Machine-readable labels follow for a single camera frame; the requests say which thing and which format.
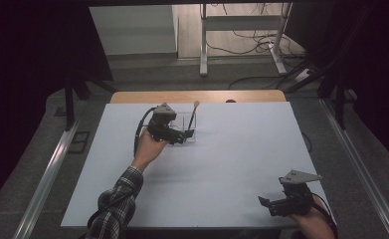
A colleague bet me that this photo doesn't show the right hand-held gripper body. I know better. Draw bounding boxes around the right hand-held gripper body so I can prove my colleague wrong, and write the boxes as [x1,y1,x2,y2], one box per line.
[268,169,323,217]

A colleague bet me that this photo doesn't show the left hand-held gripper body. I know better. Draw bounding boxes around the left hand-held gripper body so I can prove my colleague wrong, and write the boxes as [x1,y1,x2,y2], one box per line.
[147,103,186,145]

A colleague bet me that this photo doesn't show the clear acrylic organizer box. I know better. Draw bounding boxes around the clear acrylic organizer box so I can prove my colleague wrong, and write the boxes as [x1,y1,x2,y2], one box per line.
[141,112,197,144]

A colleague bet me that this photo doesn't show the black handled makeup brush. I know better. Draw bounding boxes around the black handled makeup brush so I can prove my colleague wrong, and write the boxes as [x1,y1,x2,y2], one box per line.
[187,100,201,131]

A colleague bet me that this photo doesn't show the person's left hand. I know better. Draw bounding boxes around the person's left hand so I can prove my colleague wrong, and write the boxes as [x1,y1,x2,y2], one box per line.
[131,127,170,172]

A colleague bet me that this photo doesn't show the person's right hand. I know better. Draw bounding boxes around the person's right hand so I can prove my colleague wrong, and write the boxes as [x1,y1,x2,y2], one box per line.
[290,195,335,239]

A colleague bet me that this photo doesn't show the wooden table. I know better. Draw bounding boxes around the wooden table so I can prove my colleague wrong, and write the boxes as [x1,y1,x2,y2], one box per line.
[109,89,288,105]

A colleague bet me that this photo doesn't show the white table board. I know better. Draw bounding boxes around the white table board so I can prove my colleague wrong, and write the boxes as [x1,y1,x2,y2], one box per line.
[61,101,329,231]

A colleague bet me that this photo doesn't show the black floor plate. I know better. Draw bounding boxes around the black floor plate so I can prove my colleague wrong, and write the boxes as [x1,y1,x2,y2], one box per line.
[67,130,92,154]

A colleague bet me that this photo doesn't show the black metal stand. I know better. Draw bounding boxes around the black metal stand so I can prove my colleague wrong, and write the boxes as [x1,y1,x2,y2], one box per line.
[286,59,350,130]
[63,74,116,131]

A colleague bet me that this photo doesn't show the white partition panel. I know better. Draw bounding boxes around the white partition panel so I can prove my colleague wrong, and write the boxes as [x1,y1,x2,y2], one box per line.
[89,4,179,56]

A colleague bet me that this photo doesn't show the white power strip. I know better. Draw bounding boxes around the white power strip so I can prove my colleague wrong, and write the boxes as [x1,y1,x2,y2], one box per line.
[293,68,314,83]

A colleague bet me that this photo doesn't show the black curtain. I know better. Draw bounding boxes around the black curtain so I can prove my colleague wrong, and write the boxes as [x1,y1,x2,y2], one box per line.
[283,0,389,163]
[0,0,114,213]

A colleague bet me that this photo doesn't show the left hand-held gripper black cable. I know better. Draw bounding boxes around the left hand-held gripper black cable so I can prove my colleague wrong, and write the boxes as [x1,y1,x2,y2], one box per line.
[87,107,158,230]

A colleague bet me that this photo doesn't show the hand-held gripper black cable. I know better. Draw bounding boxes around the hand-held gripper black cable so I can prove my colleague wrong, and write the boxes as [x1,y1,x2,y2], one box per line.
[87,107,158,230]
[310,191,339,239]

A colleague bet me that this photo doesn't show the right hand-held gripper black cable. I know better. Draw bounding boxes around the right hand-held gripper black cable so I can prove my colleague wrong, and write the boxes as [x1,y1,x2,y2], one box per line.
[310,191,339,239]

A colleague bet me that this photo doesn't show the thin black table cable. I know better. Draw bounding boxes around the thin black table cable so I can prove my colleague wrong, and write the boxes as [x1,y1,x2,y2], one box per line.
[300,131,313,153]

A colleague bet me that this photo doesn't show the aluminium rail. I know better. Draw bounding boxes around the aluminium rail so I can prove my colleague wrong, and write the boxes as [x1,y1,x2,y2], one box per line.
[318,99,389,239]
[12,119,81,239]

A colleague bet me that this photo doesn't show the long black floor cable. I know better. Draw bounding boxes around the long black floor cable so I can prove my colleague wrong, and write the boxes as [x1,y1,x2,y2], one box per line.
[227,75,285,91]

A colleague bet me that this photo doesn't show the tangled black floor cables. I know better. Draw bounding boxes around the tangled black floor cables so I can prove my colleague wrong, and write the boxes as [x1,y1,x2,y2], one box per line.
[204,3,306,58]

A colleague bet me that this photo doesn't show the white metal desk frame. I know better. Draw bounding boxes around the white metal desk frame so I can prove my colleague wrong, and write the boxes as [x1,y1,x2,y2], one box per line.
[199,2,293,78]

